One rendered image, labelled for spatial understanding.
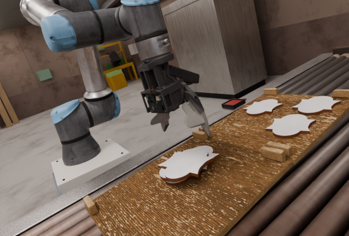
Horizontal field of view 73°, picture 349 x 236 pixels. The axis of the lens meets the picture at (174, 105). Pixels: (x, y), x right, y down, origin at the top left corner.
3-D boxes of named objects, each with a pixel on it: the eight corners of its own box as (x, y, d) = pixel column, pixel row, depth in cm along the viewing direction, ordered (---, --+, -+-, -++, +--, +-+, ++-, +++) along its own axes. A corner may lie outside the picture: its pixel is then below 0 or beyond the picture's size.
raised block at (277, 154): (260, 157, 60) (258, 148, 60) (265, 153, 61) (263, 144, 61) (283, 163, 56) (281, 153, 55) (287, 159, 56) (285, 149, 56)
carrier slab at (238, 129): (198, 138, 85) (197, 134, 84) (264, 96, 105) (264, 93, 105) (294, 165, 56) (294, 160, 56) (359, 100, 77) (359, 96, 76)
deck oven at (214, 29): (277, 79, 437) (258, -27, 387) (236, 101, 386) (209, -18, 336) (222, 79, 559) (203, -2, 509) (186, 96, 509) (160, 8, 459)
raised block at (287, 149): (267, 152, 62) (265, 143, 61) (271, 149, 62) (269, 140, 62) (289, 158, 57) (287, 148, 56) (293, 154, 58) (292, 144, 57)
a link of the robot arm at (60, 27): (5, -14, 76) (42, 9, 43) (42, -16, 82) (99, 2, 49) (18, 24, 82) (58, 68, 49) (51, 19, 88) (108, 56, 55)
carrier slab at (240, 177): (86, 209, 63) (83, 205, 63) (196, 139, 84) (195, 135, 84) (152, 310, 35) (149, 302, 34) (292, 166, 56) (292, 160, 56)
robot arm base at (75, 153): (59, 160, 101) (51, 139, 98) (93, 145, 109) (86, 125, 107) (69, 169, 89) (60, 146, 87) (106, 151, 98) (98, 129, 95)
